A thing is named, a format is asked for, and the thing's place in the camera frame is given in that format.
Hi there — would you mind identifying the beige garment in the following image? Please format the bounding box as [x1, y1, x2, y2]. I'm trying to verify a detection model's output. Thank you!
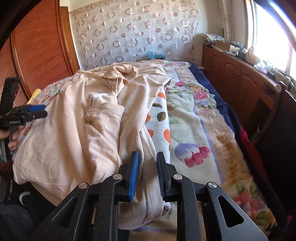
[13, 61, 171, 230]

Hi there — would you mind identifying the person's left forearm sleeve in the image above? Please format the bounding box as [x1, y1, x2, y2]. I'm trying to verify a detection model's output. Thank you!
[0, 138, 15, 186]

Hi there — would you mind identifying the person's left hand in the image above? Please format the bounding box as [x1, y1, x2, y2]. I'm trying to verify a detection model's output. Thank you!
[0, 126, 24, 151]

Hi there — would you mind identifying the yellow Pikachu plush toy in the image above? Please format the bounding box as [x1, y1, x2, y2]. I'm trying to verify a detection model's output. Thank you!
[27, 88, 41, 105]

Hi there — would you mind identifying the wooden wardrobe louvre door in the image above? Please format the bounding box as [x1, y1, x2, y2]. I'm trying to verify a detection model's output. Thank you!
[1, 0, 80, 106]

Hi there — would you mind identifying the floral bed blanket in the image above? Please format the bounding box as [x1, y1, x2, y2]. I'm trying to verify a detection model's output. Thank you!
[160, 60, 276, 236]

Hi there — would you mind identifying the white circle pattern curtain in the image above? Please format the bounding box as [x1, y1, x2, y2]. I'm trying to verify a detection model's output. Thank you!
[69, 1, 199, 70]

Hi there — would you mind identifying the blue toy at headboard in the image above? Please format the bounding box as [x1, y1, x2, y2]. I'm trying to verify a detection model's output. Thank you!
[146, 51, 166, 60]

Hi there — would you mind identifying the wooden sideboard cabinet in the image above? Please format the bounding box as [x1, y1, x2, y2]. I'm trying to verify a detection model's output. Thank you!
[202, 45, 284, 134]

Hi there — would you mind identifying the cardboard box on cabinet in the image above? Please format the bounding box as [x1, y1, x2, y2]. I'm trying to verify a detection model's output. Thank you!
[215, 40, 231, 51]

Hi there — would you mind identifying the window with frame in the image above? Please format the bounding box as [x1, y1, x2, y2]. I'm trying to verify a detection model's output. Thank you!
[244, 1, 295, 79]

